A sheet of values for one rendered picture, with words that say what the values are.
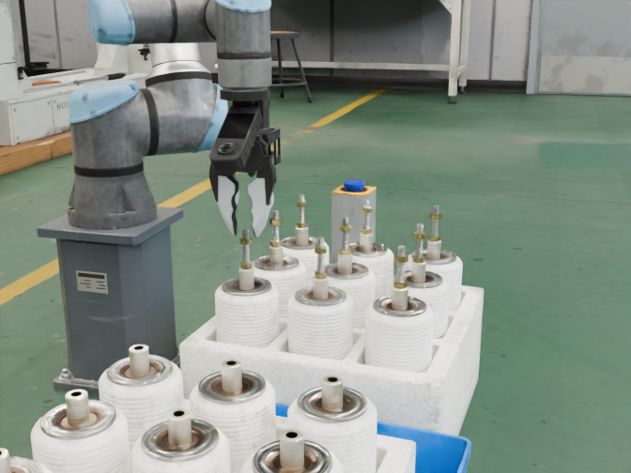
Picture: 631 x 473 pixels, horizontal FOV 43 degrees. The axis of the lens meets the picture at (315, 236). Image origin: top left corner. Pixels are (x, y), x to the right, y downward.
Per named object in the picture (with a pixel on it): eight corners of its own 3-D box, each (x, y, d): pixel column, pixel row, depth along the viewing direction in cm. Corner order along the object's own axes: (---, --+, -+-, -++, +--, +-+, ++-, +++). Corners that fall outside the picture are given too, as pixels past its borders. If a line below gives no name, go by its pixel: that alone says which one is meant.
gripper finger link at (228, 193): (247, 226, 122) (253, 168, 119) (233, 237, 116) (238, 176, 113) (228, 222, 122) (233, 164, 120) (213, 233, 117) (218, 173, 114)
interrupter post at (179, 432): (163, 447, 77) (161, 417, 76) (176, 434, 79) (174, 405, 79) (185, 451, 77) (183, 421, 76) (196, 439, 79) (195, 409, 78)
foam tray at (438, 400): (184, 450, 122) (177, 343, 117) (280, 349, 157) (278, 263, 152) (435, 503, 109) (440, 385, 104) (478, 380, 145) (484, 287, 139)
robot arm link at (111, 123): (66, 159, 138) (58, 80, 134) (142, 152, 144) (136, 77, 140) (80, 172, 128) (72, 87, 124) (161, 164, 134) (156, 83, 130)
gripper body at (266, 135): (283, 166, 119) (281, 85, 116) (264, 179, 111) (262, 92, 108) (235, 164, 121) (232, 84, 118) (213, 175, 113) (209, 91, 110)
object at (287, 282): (306, 352, 140) (306, 254, 134) (305, 376, 130) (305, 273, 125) (252, 352, 140) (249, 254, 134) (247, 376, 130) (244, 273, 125)
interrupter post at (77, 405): (62, 426, 81) (58, 397, 80) (76, 415, 83) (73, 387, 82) (82, 430, 80) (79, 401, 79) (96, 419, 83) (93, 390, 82)
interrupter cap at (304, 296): (352, 305, 113) (352, 301, 113) (300, 310, 111) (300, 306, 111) (338, 287, 120) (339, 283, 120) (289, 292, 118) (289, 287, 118)
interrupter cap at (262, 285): (218, 297, 116) (217, 293, 116) (225, 280, 123) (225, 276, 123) (269, 298, 116) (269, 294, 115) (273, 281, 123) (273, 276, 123)
